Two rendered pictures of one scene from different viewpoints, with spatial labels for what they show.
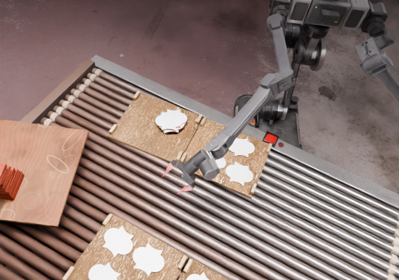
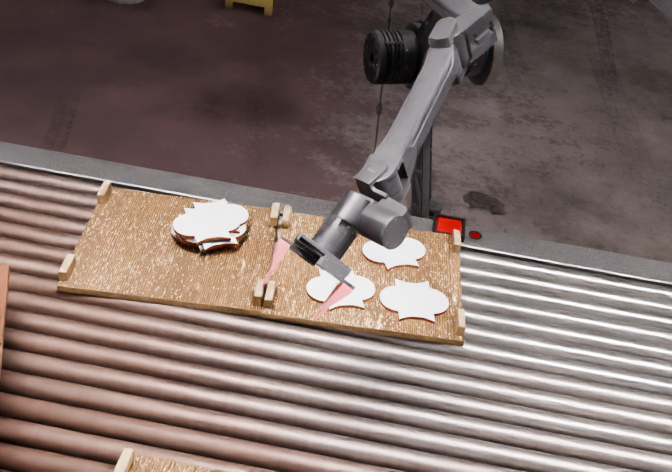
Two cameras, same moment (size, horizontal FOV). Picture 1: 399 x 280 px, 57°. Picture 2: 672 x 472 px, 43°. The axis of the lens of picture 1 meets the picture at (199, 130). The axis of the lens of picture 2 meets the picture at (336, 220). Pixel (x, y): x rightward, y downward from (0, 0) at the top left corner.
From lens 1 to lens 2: 0.63 m
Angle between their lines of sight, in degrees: 21
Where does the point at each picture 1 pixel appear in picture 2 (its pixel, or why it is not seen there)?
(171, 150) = (234, 285)
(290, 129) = not seen: hidden behind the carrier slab
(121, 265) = not seen: outside the picture
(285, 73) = (476, 13)
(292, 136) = not seen: hidden behind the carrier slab
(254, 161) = (435, 271)
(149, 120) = (153, 236)
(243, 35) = (270, 127)
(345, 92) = (518, 196)
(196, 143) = (288, 262)
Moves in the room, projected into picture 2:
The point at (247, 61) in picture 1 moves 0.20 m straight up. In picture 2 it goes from (297, 173) to (301, 135)
